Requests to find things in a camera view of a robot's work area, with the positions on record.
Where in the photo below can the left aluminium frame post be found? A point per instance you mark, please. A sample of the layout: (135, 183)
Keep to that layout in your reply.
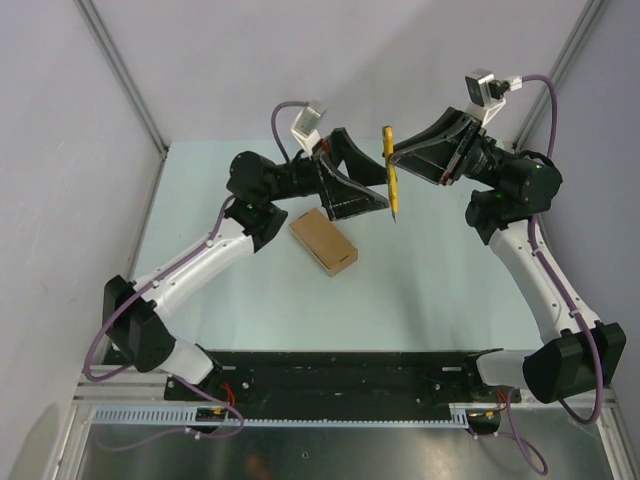
(114, 60)

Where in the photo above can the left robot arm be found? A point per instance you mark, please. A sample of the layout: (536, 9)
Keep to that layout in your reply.
(135, 312)

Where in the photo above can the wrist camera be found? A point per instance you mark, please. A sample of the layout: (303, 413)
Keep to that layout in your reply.
(488, 94)
(305, 126)

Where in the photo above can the yellow utility knife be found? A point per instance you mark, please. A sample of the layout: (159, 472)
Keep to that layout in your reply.
(392, 182)

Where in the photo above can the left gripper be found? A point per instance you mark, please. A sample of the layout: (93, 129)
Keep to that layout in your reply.
(342, 197)

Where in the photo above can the aluminium frame post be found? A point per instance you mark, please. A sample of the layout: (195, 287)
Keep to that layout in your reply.
(114, 60)
(581, 32)

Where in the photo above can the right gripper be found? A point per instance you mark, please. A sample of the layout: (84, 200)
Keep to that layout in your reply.
(443, 152)

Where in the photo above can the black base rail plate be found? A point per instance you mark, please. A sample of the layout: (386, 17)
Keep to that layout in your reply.
(349, 386)

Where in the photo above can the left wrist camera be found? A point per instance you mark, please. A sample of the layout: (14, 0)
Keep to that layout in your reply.
(305, 126)

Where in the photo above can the right aluminium frame post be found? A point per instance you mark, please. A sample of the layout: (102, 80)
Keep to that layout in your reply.
(581, 32)

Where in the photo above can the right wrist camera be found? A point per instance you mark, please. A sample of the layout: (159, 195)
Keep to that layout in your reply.
(488, 94)

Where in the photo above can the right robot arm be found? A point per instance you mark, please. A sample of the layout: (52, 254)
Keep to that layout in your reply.
(580, 353)

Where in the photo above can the brown cardboard express box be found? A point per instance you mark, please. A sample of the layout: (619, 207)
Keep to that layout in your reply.
(324, 242)

